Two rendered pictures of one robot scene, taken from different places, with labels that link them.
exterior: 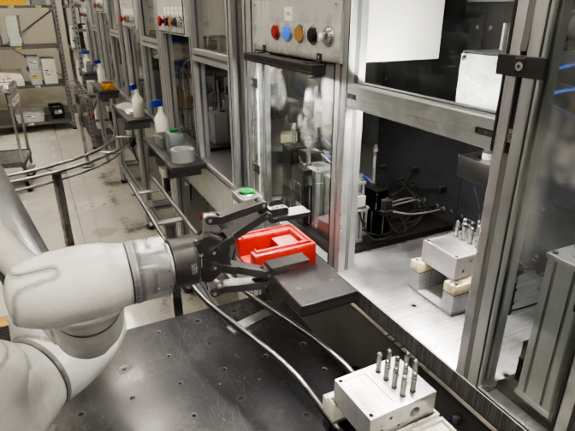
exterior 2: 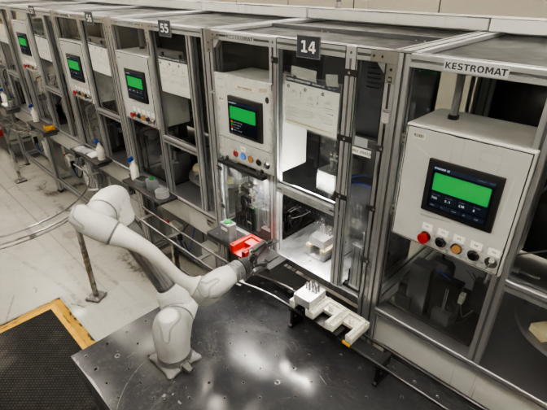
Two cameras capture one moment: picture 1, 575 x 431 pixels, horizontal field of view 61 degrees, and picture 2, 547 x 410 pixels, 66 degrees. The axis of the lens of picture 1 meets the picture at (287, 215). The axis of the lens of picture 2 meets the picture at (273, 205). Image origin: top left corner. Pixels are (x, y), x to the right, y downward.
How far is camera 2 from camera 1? 1.25 m
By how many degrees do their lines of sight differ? 18
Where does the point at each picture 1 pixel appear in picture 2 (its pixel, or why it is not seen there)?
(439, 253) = (317, 240)
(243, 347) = (238, 290)
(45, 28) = not seen: outside the picture
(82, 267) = (224, 276)
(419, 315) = (312, 263)
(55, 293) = (220, 285)
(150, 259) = (239, 268)
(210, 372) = (229, 303)
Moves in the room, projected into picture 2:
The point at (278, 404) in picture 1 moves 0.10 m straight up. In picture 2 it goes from (263, 309) to (263, 294)
